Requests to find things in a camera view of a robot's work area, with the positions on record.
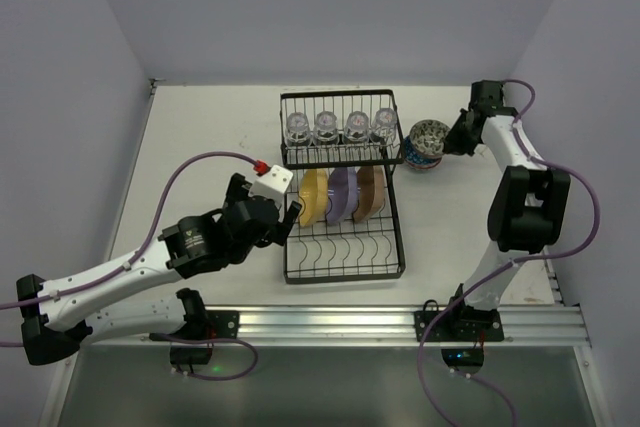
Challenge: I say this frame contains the yellow textured bowl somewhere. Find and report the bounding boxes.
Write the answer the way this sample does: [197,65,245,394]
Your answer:
[298,169,328,228]

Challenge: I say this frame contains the black floral patterned bowl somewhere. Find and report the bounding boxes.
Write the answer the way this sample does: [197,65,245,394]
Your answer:
[409,119,450,158]

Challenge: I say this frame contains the purple textured bowl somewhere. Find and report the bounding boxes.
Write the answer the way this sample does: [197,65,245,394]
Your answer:
[325,167,359,225]

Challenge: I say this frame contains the blue triangle patterned bowl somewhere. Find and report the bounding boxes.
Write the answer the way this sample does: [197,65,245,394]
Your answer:
[404,137,442,172]

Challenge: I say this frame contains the brown textured bowl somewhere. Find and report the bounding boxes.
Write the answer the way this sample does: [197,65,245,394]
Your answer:
[353,166,385,223]

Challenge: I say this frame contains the clear drinking glass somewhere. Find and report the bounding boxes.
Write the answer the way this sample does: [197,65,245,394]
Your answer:
[312,111,339,146]
[343,111,370,144]
[370,108,398,145]
[285,112,311,147]

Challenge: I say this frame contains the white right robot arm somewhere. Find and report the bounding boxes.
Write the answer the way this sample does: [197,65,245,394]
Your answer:
[443,80,571,311]

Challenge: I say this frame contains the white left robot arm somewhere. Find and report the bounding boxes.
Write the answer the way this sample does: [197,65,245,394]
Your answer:
[16,166,301,366]

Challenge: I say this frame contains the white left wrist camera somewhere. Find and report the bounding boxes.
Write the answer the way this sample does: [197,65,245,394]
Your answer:
[249,165,293,201]

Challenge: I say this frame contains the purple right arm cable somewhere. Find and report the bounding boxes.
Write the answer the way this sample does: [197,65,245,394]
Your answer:
[416,78,602,427]

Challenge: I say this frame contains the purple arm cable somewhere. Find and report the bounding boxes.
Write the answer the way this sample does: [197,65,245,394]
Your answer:
[416,78,602,427]
[0,151,266,381]

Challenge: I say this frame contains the black wire dish rack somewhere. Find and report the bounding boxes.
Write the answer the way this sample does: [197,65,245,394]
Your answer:
[280,89,405,284]

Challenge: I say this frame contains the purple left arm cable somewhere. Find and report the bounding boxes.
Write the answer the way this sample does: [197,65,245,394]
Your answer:
[0,151,266,381]

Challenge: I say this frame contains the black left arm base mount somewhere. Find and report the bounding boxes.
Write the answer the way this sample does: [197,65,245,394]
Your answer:
[149,310,240,374]

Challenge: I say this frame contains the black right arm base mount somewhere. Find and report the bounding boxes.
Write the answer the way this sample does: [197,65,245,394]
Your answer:
[426,302,505,374]

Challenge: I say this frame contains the aluminium mounting rail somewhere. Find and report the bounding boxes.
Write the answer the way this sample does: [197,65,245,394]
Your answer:
[77,299,589,347]

